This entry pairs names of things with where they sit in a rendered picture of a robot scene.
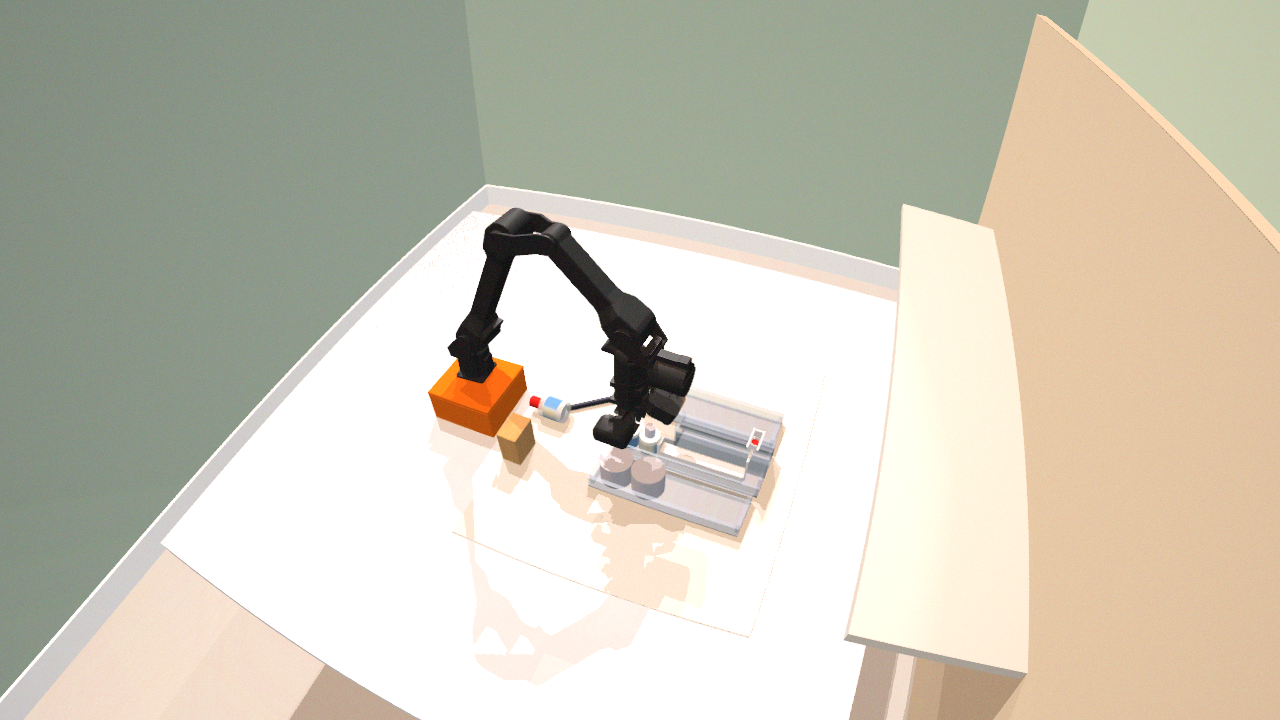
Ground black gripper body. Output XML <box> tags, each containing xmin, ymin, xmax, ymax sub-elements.
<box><xmin>593</xmin><ymin>375</ymin><xmax>648</xmax><ymax>448</ymax></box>

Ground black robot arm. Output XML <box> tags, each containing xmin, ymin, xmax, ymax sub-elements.
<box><xmin>447</xmin><ymin>208</ymin><xmax>696</xmax><ymax>427</ymax></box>

